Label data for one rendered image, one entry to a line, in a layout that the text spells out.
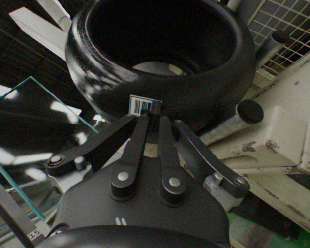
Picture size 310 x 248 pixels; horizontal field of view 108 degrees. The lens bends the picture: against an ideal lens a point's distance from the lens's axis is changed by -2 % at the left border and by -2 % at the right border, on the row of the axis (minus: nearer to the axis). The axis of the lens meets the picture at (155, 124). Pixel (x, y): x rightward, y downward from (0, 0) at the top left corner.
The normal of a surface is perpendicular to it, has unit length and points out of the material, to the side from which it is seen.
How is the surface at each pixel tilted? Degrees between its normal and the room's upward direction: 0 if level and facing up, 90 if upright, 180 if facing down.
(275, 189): 90
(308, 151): 90
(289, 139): 90
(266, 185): 90
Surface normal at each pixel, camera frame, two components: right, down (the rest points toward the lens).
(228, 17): -0.97, 0.21
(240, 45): 0.23, -0.29
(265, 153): -0.59, 0.73
